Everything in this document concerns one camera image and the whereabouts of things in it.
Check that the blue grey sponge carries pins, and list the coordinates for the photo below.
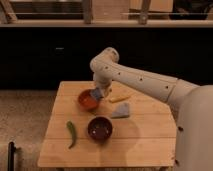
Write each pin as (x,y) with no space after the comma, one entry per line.
(96,94)

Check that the dark maroon bowl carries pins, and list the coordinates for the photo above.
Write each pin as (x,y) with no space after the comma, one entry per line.
(100,129)

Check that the red orange bowl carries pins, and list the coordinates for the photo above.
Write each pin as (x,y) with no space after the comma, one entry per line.
(86,101)

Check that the wooden folding table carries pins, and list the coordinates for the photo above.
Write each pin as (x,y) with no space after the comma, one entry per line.
(145,139)

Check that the black object on floor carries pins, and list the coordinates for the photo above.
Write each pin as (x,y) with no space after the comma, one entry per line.
(11,152)

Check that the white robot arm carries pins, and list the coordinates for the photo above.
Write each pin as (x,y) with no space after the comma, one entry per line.
(191,105)

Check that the grey folded cloth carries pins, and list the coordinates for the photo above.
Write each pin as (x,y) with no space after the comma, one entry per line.
(122,111)

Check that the green chili pepper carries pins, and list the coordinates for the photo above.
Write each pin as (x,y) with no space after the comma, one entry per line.
(73,133)

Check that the wooden shelf frame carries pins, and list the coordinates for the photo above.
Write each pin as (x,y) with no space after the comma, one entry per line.
(106,13)

